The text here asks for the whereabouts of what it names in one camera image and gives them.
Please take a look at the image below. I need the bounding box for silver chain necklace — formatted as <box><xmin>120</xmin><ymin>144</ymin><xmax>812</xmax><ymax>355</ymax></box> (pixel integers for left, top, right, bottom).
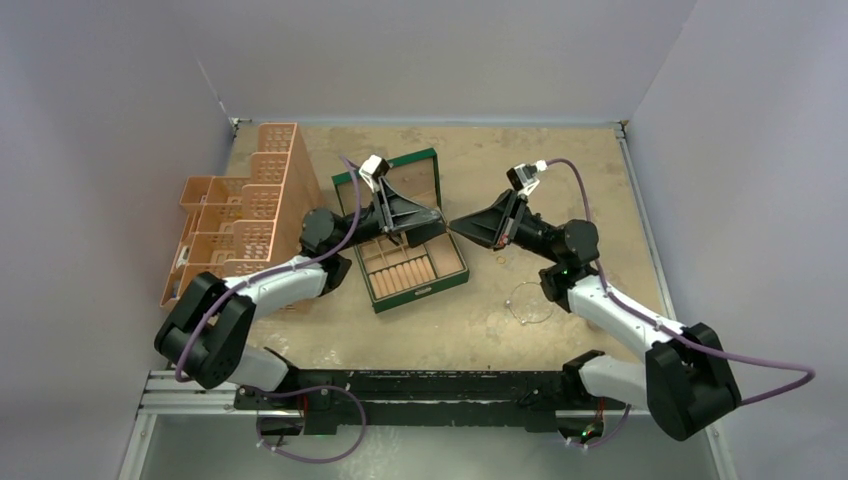
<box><xmin>504</xmin><ymin>281</ymin><xmax>556</xmax><ymax>327</ymax></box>

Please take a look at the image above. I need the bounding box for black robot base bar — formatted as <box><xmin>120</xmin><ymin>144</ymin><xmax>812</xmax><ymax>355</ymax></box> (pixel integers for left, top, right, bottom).
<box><xmin>234</xmin><ymin>363</ymin><xmax>624</xmax><ymax>435</ymax></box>

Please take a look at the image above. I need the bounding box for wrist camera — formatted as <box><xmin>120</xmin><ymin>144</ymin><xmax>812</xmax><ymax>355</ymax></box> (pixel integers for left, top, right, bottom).
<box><xmin>506</xmin><ymin>163</ymin><xmax>540</xmax><ymax>196</ymax></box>
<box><xmin>358</xmin><ymin>154</ymin><xmax>391</xmax><ymax>185</ymax></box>

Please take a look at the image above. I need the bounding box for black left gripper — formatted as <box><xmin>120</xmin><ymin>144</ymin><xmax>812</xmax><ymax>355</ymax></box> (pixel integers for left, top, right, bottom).
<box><xmin>331</xmin><ymin>178</ymin><xmax>447</xmax><ymax>254</ymax></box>

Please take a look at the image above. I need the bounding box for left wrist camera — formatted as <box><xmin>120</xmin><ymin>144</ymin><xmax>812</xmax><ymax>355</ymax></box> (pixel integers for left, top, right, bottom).
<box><xmin>358</xmin><ymin>154</ymin><xmax>391</xmax><ymax>185</ymax></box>

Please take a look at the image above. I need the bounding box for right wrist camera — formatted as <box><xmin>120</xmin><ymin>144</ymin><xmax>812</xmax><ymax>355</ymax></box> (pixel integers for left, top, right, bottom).
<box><xmin>506</xmin><ymin>163</ymin><xmax>540</xmax><ymax>196</ymax></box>

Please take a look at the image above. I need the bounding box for orange plastic tiered organizer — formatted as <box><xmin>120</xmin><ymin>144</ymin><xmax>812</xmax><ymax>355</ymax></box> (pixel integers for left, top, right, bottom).
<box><xmin>160</xmin><ymin>123</ymin><xmax>325</xmax><ymax>311</ymax></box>

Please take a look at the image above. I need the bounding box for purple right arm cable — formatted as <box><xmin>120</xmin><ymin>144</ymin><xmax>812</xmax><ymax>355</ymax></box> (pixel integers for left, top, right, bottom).
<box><xmin>536</xmin><ymin>157</ymin><xmax>816</xmax><ymax>452</ymax></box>

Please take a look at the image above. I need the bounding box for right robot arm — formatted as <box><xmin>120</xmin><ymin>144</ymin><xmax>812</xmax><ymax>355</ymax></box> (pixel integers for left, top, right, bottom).
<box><xmin>449</xmin><ymin>190</ymin><xmax>742</xmax><ymax>441</ymax></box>

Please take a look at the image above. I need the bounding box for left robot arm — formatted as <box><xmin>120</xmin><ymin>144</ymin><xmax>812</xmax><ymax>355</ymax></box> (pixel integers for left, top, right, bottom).
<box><xmin>154</xmin><ymin>180</ymin><xmax>446</xmax><ymax>409</ymax></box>

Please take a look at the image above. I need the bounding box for green jewelry box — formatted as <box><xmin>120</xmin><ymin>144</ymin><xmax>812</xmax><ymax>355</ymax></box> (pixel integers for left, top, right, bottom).
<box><xmin>353</xmin><ymin>148</ymin><xmax>470</xmax><ymax>313</ymax></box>

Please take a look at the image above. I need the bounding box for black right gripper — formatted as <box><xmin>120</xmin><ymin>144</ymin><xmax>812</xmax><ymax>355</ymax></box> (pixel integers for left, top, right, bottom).
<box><xmin>449</xmin><ymin>189</ymin><xmax>563</xmax><ymax>263</ymax></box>

